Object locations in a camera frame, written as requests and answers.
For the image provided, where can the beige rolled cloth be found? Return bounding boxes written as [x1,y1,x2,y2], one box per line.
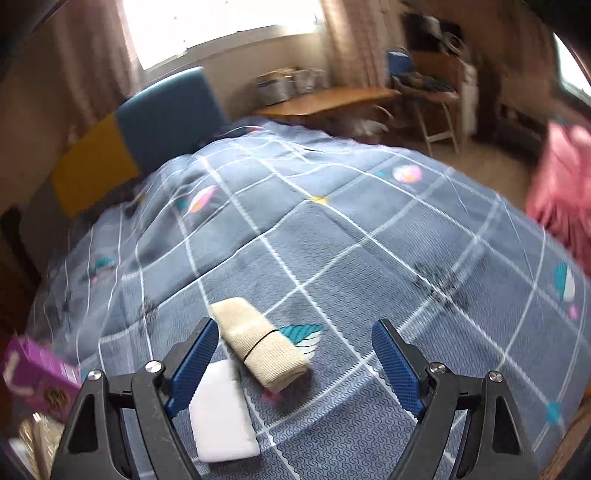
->
[211,297,310,393]

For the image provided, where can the white box on desk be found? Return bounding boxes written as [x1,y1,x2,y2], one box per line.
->
[256,68,297,106]

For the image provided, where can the grey yellow blue headboard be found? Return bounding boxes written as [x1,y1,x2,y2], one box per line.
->
[18,66,226,269]

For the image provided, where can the purple cardboard box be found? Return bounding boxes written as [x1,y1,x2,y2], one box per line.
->
[1,336,82,423]

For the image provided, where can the white tissue pack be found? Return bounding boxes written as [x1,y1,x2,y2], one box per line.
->
[189,359,260,463]

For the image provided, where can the wooden side desk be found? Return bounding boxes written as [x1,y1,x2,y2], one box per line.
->
[254,87,402,125]

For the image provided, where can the pink curtain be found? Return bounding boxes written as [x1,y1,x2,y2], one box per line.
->
[321,0,388,88]

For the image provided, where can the pink clothing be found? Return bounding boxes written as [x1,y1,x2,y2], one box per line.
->
[526,121,591,273]

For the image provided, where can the blue folding chair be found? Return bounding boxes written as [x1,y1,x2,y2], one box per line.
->
[386,47,461,156]

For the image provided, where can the grey checked bed quilt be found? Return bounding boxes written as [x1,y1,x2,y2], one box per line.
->
[28,121,590,479]

